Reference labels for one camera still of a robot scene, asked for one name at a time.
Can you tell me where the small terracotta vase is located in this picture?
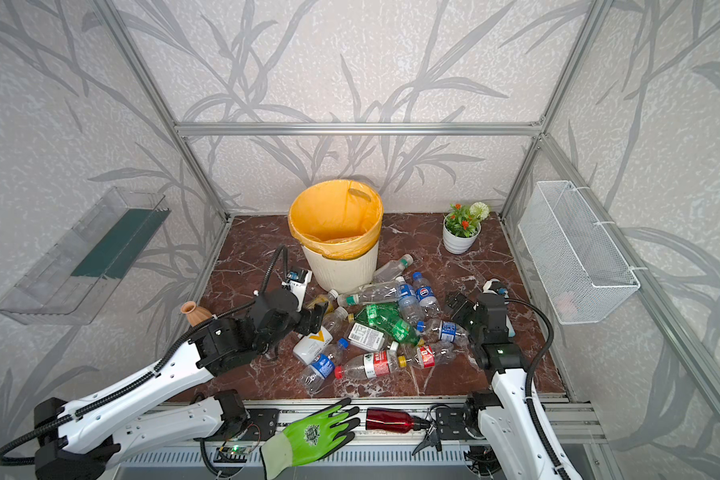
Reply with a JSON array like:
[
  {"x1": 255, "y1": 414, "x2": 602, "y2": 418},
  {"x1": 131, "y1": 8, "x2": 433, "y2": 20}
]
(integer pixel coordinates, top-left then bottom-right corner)
[{"x1": 180, "y1": 301, "x2": 213, "y2": 327}]

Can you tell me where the yellow bin liner bag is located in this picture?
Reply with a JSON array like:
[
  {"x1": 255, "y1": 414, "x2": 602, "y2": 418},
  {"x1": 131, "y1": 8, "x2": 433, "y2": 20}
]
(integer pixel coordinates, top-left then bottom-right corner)
[{"x1": 288, "y1": 179, "x2": 384, "y2": 260}]

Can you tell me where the blue label bottle white cap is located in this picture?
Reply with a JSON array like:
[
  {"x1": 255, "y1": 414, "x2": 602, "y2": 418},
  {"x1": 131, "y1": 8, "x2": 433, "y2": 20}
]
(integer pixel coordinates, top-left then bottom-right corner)
[{"x1": 395, "y1": 276, "x2": 426, "y2": 326}]

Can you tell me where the white label flat bottle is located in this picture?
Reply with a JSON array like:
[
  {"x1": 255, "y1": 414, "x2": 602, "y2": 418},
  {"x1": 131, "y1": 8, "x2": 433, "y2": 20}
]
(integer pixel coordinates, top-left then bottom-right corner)
[{"x1": 347, "y1": 323, "x2": 392, "y2": 353}]

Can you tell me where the Pepsi blue label bottle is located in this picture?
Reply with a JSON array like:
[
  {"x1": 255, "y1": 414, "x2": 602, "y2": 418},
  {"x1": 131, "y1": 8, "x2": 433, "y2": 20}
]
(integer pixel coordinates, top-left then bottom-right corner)
[{"x1": 412, "y1": 272, "x2": 442, "y2": 318}]

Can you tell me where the white ribbed waste bin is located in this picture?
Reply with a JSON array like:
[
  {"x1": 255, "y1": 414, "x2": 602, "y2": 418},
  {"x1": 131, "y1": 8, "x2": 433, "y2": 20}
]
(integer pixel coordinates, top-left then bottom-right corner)
[{"x1": 302, "y1": 241, "x2": 380, "y2": 294}]

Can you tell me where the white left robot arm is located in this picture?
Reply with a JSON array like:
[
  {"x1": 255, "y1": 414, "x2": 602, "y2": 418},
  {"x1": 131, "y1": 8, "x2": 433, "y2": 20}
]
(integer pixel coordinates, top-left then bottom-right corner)
[{"x1": 34, "y1": 289, "x2": 328, "y2": 479}]

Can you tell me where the green black work glove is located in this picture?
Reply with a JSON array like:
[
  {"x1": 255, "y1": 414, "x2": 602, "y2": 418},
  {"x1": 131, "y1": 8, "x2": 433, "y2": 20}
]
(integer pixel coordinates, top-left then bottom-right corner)
[{"x1": 260, "y1": 398, "x2": 361, "y2": 480}]

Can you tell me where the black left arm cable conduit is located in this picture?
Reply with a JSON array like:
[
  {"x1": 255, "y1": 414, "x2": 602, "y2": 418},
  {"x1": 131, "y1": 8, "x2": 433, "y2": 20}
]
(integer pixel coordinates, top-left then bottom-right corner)
[{"x1": 0, "y1": 245, "x2": 290, "y2": 468}]

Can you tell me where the clear acrylic wall shelf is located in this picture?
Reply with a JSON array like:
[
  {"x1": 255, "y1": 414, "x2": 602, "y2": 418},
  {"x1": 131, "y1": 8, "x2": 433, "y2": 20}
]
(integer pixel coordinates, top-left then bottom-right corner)
[{"x1": 0, "y1": 187, "x2": 170, "y2": 326}]

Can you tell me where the clear bottle white cap green band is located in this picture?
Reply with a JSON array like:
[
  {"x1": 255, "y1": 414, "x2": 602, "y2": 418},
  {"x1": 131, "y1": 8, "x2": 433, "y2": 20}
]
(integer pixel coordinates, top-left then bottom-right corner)
[{"x1": 372, "y1": 254, "x2": 414, "y2": 283}]

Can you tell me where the white pot with flowers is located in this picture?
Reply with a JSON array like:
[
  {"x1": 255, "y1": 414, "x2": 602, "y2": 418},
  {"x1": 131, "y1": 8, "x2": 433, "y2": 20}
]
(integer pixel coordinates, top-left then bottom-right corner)
[{"x1": 443, "y1": 202, "x2": 490, "y2": 254}]

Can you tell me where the green circuit board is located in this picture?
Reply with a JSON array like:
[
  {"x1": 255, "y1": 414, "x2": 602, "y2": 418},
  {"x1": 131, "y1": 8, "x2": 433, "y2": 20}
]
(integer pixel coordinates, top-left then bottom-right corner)
[{"x1": 214, "y1": 445, "x2": 251, "y2": 464}]

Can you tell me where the red metallic bottle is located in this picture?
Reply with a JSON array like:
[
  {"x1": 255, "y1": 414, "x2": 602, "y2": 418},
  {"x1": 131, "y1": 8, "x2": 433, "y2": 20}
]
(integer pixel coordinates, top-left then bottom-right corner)
[{"x1": 365, "y1": 408, "x2": 431, "y2": 434}]

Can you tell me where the white wire mesh basket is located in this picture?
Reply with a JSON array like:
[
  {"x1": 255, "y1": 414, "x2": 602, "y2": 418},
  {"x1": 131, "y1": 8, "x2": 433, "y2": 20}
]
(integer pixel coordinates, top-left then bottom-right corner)
[{"x1": 519, "y1": 180, "x2": 641, "y2": 325}]

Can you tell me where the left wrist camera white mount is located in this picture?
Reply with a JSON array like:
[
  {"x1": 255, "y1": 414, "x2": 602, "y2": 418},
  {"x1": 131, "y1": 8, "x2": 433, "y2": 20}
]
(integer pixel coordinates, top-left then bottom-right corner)
[{"x1": 282, "y1": 267, "x2": 312, "y2": 311}]

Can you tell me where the blue label bottle near gripper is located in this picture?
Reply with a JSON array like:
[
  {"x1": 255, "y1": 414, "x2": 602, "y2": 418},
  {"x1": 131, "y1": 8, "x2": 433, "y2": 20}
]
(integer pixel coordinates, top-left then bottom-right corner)
[{"x1": 416, "y1": 318, "x2": 469, "y2": 348}]

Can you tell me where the red label cola bottle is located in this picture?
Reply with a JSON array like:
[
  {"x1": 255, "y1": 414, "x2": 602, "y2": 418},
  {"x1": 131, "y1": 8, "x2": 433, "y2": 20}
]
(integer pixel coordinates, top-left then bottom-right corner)
[{"x1": 334, "y1": 351, "x2": 403, "y2": 380}]

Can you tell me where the yellow tea bottle white label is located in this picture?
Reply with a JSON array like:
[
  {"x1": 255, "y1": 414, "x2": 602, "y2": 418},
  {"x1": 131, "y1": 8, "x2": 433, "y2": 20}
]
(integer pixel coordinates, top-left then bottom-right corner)
[{"x1": 293, "y1": 290, "x2": 348, "y2": 365}]

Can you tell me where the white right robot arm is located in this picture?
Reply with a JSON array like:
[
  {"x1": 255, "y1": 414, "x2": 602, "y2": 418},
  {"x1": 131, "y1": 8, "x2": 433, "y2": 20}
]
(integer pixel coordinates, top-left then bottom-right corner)
[{"x1": 445, "y1": 291, "x2": 581, "y2": 479}]

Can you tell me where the green plastic soda bottle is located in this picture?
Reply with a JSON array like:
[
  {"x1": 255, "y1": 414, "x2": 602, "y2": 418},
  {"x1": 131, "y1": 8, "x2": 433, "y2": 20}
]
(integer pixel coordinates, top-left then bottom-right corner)
[{"x1": 354, "y1": 303, "x2": 421, "y2": 346}]

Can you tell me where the aluminium frame crossbar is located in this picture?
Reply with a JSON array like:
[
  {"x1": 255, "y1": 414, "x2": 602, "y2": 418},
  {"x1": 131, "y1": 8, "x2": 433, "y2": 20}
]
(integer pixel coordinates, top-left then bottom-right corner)
[{"x1": 174, "y1": 122, "x2": 541, "y2": 137}]

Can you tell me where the clear bottle blue label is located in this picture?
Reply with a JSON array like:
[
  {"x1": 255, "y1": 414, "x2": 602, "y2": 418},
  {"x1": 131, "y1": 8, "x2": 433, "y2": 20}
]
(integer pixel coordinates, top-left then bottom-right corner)
[{"x1": 300, "y1": 338, "x2": 350, "y2": 396}]

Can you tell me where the clear bottle green label lying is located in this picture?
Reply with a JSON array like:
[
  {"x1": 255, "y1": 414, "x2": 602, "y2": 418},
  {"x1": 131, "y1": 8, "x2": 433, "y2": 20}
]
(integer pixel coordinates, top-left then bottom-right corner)
[{"x1": 336, "y1": 281, "x2": 399, "y2": 308}]

